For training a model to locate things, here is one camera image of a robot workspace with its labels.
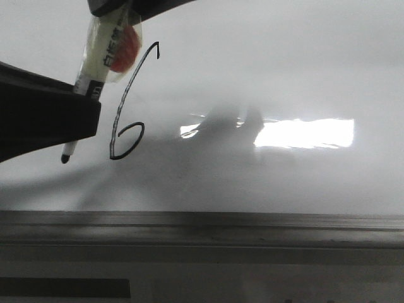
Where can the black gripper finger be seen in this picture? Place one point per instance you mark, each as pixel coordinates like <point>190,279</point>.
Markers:
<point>38,112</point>
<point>145,8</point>

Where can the white whiteboard marker pen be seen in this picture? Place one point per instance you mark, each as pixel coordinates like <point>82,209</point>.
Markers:
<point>112,46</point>

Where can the white whiteboard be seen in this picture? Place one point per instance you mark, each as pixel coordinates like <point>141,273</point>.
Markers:
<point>267,122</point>

